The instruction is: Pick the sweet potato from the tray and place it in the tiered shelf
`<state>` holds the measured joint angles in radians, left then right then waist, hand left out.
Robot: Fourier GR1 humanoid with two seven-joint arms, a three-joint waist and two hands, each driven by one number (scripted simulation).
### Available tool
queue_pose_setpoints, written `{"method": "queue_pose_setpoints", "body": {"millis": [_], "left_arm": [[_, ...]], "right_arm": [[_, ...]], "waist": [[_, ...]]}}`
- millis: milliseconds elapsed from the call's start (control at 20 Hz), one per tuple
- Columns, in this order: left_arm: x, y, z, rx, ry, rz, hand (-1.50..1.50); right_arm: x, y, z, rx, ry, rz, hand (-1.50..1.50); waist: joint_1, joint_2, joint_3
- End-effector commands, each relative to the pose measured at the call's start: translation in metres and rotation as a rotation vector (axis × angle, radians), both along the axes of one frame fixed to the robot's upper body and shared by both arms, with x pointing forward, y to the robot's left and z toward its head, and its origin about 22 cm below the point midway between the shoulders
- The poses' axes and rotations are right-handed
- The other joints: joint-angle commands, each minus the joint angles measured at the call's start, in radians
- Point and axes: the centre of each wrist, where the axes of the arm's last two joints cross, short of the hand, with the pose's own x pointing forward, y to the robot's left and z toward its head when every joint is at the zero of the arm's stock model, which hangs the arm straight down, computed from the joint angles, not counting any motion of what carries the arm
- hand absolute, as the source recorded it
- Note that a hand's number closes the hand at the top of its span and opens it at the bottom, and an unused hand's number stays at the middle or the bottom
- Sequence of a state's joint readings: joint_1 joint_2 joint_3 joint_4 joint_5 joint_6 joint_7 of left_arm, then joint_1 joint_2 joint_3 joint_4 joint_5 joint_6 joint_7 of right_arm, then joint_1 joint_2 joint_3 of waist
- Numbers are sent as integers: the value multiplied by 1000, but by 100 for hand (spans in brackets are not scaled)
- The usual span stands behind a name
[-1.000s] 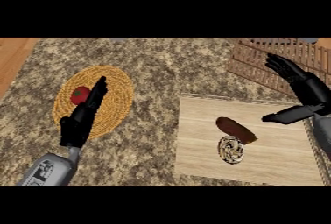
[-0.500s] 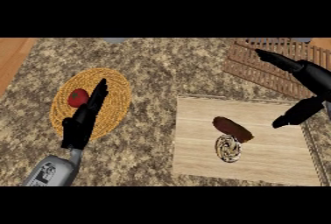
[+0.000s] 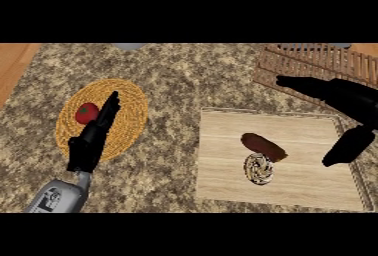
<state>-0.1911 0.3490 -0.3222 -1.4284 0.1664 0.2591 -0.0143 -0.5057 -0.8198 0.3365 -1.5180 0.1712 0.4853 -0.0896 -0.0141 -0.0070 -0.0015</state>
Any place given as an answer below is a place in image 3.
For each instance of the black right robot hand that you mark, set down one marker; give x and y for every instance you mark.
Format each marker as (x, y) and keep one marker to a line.
(352, 96)

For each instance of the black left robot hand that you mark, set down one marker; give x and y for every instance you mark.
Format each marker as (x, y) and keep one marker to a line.
(90, 143)

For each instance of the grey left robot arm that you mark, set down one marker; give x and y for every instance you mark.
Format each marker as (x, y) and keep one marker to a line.
(59, 196)

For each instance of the brown sweet potato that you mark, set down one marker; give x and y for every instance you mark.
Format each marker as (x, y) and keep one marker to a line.
(263, 146)

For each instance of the pale wooden tray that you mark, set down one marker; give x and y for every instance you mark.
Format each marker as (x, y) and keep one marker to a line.
(281, 160)

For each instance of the red tomato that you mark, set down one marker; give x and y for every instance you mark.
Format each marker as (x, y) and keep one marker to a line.
(86, 113)

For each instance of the round woven yellow placemat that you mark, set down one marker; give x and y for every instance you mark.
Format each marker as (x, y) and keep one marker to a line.
(123, 116)

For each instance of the pale grey object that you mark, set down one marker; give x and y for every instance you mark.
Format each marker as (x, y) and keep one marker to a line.
(129, 45)
(340, 45)

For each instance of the patterned cream brown disc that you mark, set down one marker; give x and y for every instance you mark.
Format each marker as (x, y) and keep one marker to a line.
(259, 169)

